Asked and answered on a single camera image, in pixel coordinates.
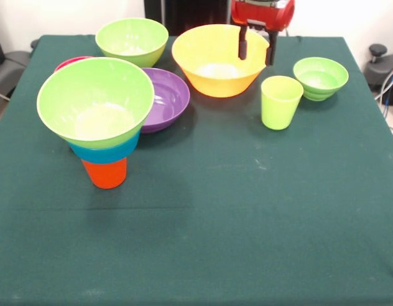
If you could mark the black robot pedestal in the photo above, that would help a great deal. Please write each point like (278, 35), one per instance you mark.
(190, 12)

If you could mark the yellow-green cup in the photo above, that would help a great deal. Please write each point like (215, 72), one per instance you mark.
(277, 114)

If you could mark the blue bowl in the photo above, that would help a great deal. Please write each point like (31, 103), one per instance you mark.
(104, 154)

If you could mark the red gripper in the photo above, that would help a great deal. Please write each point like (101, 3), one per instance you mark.
(263, 14)

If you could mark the orange cup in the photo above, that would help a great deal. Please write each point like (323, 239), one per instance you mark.
(107, 177)

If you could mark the small black armrest pad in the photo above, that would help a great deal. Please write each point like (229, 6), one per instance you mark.
(34, 43)

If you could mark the large yellow bowl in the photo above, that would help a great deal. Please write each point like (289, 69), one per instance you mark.
(209, 79)

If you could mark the grey chair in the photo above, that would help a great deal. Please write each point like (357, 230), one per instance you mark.
(6, 73)

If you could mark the purple bowl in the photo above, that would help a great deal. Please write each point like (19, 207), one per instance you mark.
(171, 102)

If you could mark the black knobbed stand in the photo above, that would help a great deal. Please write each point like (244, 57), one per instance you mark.
(378, 51)

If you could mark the small green bowl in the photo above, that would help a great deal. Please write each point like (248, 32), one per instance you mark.
(324, 76)

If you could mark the pink bowl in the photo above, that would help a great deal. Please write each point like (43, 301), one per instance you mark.
(64, 63)

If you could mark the large light green bowl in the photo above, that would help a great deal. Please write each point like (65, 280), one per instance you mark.
(100, 127)
(129, 38)

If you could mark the dark green tablecloth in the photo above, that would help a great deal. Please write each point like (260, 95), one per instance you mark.
(196, 239)

